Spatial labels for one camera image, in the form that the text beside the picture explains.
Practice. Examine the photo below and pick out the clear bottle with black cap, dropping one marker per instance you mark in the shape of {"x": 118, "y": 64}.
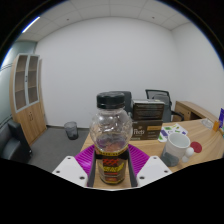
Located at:
{"x": 110, "y": 133}

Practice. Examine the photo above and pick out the wooden cabinet with glass doors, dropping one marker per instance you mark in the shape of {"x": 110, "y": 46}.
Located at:
{"x": 31, "y": 120}

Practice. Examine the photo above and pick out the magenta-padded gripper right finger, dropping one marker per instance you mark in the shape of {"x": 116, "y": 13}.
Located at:
{"x": 153, "y": 168}

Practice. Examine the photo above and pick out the white leaflet with coloured prints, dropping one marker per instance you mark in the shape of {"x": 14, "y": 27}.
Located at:
{"x": 175, "y": 129}

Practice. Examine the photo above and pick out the white mug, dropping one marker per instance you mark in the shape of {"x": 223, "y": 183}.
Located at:
{"x": 176, "y": 145}

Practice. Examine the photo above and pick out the wooden side desk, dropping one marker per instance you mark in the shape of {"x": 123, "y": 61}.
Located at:
{"x": 190, "y": 110}

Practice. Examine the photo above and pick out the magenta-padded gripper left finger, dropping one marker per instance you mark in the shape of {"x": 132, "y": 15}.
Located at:
{"x": 70, "y": 168}

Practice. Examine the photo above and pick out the clear packet with round print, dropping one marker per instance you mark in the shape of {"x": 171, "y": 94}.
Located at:
{"x": 206, "y": 123}

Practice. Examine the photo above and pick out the grey waste bin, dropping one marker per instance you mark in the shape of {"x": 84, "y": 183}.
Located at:
{"x": 71, "y": 130}

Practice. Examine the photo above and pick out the black leather armchair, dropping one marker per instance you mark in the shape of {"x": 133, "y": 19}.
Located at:
{"x": 11, "y": 143}

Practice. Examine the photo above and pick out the black mesh-back office chair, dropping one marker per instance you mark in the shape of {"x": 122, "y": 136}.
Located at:
{"x": 156, "y": 91}

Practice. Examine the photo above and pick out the black cardboard box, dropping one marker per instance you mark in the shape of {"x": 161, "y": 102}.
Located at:
{"x": 148, "y": 110}

